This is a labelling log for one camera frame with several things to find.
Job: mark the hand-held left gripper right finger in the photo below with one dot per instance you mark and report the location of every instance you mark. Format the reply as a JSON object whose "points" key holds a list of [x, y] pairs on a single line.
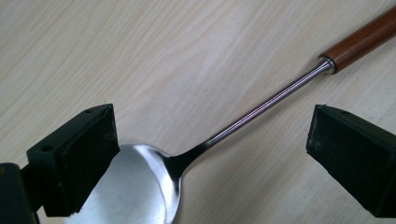
{"points": [[355, 155]]}

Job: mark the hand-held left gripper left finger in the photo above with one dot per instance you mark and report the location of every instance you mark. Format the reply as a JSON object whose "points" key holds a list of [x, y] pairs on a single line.
{"points": [[73, 161]]}

